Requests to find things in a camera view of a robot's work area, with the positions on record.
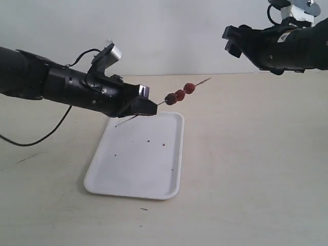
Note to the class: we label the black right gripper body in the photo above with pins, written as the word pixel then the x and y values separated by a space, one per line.
pixel 276 49

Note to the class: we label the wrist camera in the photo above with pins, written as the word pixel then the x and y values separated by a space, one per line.
pixel 108 56
pixel 300 13

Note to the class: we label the thin wooden skewer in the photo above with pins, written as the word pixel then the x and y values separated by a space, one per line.
pixel 198 84

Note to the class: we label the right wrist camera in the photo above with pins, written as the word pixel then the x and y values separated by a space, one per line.
pixel 300 13

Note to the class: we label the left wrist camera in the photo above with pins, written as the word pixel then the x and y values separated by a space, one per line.
pixel 108 56

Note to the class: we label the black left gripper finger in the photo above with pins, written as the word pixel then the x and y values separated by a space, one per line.
pixel 143 91
pixel 138 106

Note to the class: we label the white rectangular plastic tray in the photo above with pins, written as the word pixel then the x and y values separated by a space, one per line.
pixel 139 159

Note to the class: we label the dark red fruit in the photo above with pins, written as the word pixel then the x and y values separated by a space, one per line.
pixel 171 99

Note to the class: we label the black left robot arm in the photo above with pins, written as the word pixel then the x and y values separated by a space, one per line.
pixel 29 76

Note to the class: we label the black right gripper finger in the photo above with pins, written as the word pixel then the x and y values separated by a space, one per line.
pixel 241 34
pixel 233 49

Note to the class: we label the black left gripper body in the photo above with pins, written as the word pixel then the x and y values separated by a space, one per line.
pixel 107 95

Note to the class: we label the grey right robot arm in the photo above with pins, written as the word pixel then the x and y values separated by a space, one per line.
pixel 315 53

